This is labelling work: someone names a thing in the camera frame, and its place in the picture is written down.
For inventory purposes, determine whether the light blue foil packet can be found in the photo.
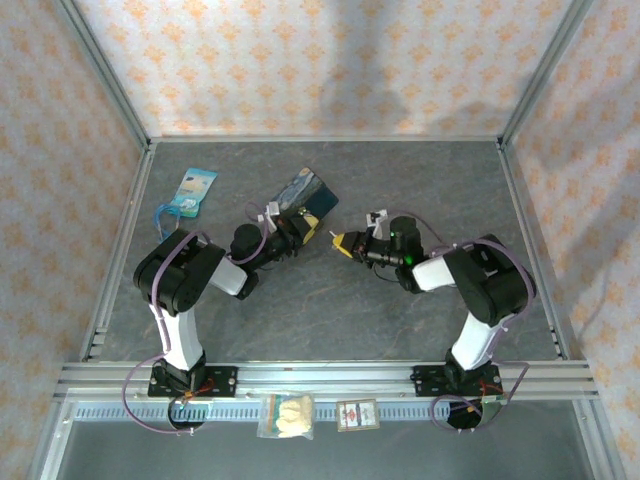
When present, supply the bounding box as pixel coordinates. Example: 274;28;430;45
171;168;219;219

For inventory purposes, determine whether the small playing card box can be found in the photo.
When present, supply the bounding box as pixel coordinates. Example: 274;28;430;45
335;398;381;432

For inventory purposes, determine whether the clear bag of snacks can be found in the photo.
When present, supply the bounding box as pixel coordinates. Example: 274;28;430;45
256;392;316;442

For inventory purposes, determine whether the small controller circuit board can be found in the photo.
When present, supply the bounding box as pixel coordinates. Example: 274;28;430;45
479;394;507;426

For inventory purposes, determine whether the aluminium table edge rail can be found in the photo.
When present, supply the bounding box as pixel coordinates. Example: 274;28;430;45
497;142;571;361
79;144;156;364
147;134;504;146

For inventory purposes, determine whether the blue coiled wire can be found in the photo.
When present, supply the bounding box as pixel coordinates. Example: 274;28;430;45
152;202;185;244

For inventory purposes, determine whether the long aluminium base rail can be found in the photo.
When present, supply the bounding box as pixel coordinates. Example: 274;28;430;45
53;360;600;402

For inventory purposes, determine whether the slotted grey cable duct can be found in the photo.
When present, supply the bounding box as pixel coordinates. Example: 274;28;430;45
64;399;581;422

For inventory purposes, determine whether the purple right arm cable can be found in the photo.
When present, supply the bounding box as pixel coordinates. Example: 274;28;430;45
399;212;539;432

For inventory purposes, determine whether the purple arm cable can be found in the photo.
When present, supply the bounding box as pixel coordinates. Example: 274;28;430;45
399;212;539;432
122;219;274;436

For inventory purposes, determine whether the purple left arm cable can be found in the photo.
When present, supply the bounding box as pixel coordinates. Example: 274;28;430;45
122;219;274;436

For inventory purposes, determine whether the aluminium corner frame post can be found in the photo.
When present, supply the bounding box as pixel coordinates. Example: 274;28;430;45
52;0;154;151
497;0;596;149

